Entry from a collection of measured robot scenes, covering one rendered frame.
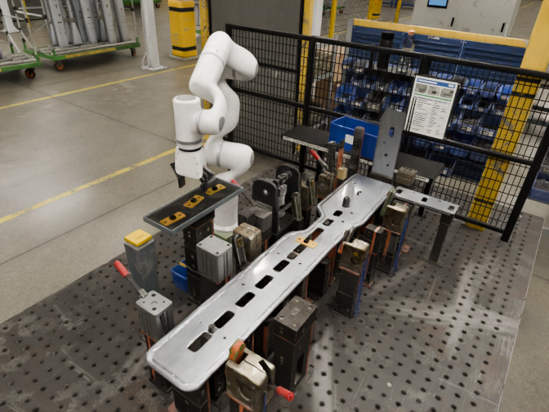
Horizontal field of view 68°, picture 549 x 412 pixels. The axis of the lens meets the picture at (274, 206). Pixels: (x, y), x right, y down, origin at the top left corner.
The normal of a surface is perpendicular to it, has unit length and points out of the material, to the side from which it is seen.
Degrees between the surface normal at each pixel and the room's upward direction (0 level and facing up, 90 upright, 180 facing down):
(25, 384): 0
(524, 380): 0
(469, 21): 90
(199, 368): 0
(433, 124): 90
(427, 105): 90
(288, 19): 91
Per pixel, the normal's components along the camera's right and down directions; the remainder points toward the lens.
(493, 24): -0.58, 0.40
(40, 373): 0.04, -0.85
